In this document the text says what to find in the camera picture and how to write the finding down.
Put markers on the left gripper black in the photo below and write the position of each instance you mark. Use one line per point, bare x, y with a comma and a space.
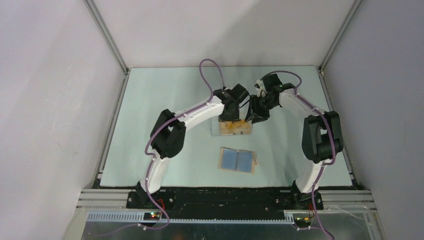
234, 117

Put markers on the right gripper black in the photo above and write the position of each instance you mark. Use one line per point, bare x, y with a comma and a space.
253, 108

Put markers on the clear plastic card box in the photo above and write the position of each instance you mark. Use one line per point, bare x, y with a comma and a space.
214, 127

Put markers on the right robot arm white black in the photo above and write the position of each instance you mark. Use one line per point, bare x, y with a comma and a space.
322, 137

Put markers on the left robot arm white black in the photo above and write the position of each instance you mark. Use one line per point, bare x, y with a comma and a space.
168, 134

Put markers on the orange credit cards stack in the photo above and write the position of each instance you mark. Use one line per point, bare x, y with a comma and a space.
229, 128

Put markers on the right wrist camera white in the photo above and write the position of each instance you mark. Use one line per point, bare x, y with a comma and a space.
260, 87

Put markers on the right aluminium frame post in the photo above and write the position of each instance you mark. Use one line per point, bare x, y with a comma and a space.
339, 35

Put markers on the aluminium frame post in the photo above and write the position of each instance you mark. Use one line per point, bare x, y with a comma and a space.
339, 35
106, 34

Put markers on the aluminium front frame rail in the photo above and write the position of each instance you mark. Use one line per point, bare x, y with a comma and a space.
334, 201

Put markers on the grey slotted cable duct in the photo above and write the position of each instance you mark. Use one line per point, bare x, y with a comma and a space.
145, 217

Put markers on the left aluminium frame post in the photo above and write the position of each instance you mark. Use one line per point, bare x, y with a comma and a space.
106, 34

